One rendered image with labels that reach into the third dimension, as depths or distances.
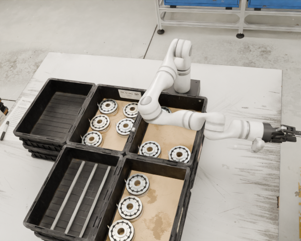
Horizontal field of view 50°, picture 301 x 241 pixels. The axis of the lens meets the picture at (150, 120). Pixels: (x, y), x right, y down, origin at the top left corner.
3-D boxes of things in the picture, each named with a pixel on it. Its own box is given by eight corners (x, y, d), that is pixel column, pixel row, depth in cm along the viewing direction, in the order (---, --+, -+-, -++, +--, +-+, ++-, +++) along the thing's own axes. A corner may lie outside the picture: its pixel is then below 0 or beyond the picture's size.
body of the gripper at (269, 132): (262, 118, 118) (287, 121, 118) (252, 126, 126) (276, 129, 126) (262, 137, 115) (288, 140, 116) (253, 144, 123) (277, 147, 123)
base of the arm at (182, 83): (177, 79, 189) (176, 58, 175) (192, 82, 187) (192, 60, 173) (171, 91, 184) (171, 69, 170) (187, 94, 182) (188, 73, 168)
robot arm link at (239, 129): (246, 146, 118) (250, 122, 116) (204, 140, 117) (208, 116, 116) (240, 141, 124) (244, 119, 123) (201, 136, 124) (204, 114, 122)
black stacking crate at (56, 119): (56, 92, 192) (48, 78, 183) (102, 98, 183) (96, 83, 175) (22, 147, 169) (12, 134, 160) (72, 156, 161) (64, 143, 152)
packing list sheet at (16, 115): (19, 96, 209) (19, 96, 209) (51, 100, 203) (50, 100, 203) (-8, 137, 190) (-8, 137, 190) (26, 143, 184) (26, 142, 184)
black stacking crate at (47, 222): (72, 157, 160) (65, 144, 152) (128, 168, 152) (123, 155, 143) (33, 235, 138) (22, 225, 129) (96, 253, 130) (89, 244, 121)
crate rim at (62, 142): (50, 80, 184) (48, 77, 182) (97, 86, 176) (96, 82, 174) (13, 136, 161) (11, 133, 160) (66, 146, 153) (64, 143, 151)
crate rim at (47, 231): (66, 146, 153) (64, 143, 151) (125, 157, 145) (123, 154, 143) (23, 227, 130) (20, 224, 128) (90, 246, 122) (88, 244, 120)
